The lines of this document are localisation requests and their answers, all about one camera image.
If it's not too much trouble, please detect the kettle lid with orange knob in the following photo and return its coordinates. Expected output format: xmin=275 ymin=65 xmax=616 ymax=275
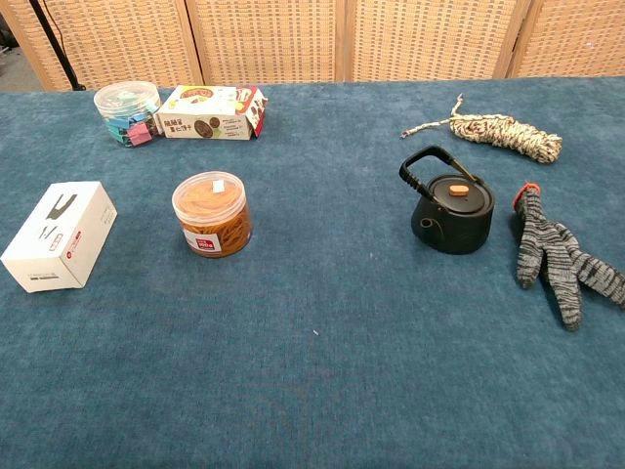
xmin=427 ymin=174 xmax=492 ymax=213

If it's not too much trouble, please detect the cookie box with chinese text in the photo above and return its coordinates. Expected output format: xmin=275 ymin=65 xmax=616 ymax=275
xmin=155 ymin=84 xmax=270 ymax=142

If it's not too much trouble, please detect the white cardboard box black print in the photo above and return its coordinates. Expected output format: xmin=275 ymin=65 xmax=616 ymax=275
xmin=0 ymin=181 xmax=119 ymax=294

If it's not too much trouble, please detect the clear jar of binder clips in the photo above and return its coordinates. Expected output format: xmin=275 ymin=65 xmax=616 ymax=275
xmin=93 ymin=80 xmax=163 ymax=149

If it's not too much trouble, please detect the coiled beige speckled rope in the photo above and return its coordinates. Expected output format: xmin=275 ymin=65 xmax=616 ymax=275
xmin=399 ymin=93 xmax=564 ymax=165

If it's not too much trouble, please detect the blue carpet table cover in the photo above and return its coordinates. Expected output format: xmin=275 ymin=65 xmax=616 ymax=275
xmin=0 ymin=76 xmax=625 ymax=469

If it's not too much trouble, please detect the black kettle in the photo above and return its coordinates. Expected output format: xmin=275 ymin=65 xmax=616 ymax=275
xmin=398 ymin=145 xmax=496 ymax=255

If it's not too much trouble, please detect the black stand pole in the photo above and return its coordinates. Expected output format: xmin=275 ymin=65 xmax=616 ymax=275
xmin=27 ymin=0 xmax=87 ymax=92

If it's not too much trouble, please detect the grey striped knit glove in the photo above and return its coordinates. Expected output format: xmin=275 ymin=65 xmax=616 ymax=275
xmin=510 ymin=181 xmax=625 ymax=332

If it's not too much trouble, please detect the woven rattan folding screen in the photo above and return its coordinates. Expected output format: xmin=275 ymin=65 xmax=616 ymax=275
xmin=0 ymin=0 xmax=625 ymax=93

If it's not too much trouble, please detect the clear jar of rubber bands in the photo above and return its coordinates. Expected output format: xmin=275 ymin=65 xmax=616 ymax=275
xmin=171 ymin=170 xmax=254 ymax=258

